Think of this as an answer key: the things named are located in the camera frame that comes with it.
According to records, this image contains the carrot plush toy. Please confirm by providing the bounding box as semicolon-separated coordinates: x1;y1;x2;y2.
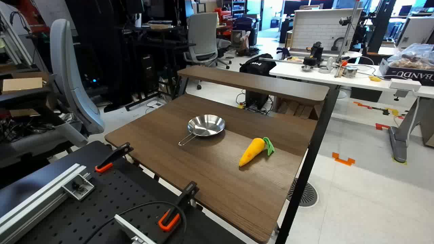
237;135;277;169

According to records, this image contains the silver frying pan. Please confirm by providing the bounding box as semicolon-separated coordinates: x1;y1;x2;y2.
176;114;227;148

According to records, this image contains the wooden raised shelf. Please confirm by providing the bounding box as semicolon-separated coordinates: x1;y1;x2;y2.
176;65;331;106

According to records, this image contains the black backpack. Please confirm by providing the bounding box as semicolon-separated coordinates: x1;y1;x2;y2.
239;53;278;110

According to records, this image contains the brown cardboard box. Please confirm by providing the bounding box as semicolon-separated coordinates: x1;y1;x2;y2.
275;99;317;119

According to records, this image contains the white mesh office chair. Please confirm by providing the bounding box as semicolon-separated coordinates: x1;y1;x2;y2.
182;11;232;69

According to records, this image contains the black table leg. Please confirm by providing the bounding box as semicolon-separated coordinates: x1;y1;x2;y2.
275;85;340;244

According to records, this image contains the white desk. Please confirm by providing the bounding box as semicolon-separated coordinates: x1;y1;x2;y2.
269;53;434;164

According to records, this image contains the round floor drain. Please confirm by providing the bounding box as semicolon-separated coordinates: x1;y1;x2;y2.
297;182;319;209

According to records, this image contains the black device on desk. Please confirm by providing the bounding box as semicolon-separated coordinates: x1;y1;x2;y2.
302;41;324;69

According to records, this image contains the white pegboard panel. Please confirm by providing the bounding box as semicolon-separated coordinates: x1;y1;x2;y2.
289;7;363;53

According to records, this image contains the short aluminium extrusion piece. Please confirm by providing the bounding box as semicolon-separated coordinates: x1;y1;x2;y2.
113;213;157;244

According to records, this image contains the black perforated breadboard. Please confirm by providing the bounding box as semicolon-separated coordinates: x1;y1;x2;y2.
0;139;246;244

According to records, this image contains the grey padded chair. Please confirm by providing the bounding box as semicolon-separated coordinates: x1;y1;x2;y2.
47;17;106;134

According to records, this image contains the small white box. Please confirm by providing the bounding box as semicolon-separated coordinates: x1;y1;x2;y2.
389;77;423;93

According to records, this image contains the flat cardboard sheet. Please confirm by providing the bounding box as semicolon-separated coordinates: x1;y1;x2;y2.
0;76;45;93

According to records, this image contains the box with plastic bags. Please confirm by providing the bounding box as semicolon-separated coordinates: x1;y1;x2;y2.
378;42;434;87

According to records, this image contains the black clamp with orange handle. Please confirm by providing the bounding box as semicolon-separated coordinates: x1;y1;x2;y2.
94;142;134;175
156;180;201;234

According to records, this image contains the black cable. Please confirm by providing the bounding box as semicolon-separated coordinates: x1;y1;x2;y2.
83;200;189;244

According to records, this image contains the metal corner bracket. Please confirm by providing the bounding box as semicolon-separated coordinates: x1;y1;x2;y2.
62;173;96;202

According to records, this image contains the aluminium extrusion rail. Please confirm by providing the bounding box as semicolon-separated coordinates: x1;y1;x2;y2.
0;163;87;244

